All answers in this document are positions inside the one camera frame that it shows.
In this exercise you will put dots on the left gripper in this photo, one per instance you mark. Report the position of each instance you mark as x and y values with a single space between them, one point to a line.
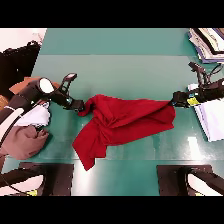
74 104

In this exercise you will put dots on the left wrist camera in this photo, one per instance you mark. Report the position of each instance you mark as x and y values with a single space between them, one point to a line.
68 79

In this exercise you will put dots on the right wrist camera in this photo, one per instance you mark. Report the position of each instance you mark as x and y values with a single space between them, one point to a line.
197 68

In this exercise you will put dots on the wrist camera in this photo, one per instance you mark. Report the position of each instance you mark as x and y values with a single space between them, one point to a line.
68 79
197 68

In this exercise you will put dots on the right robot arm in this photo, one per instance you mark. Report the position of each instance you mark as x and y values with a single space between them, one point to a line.
214 89

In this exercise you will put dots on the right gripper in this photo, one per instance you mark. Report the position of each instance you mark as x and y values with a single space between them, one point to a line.
181 99

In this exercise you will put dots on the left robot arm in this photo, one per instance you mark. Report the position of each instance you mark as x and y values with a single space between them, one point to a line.
29 92

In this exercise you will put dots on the red T-shirt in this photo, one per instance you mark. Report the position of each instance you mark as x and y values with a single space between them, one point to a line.
126 120

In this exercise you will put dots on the orange garment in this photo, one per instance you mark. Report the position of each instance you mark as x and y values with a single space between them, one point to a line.
18 88

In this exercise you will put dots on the black garment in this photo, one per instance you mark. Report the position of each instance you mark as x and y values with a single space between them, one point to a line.
16 66

